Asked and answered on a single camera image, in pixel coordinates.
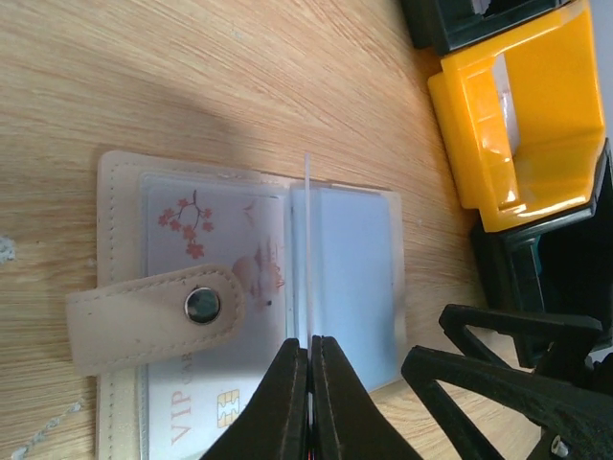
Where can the yellow middle bin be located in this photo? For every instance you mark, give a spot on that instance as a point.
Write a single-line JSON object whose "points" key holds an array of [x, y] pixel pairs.
{"points": [[552, 68]]}

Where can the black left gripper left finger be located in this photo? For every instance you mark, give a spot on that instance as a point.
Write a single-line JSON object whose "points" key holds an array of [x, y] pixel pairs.
{"points": [[273, 425]]}

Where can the black bin with teal cards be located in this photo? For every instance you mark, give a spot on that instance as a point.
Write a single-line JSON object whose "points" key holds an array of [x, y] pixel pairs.
{"points": [[560, 264]]}

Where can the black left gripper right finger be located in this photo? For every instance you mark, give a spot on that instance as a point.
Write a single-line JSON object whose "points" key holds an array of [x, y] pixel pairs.
{"points": [[346, 422]]}

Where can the pink patterned white card stack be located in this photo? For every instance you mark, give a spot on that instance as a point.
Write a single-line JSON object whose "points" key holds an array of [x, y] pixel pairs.
{"points": [[506, 102]]}

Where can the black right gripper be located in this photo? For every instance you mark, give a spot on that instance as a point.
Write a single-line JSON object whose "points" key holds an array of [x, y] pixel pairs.
{"points": [[568, 395]]}

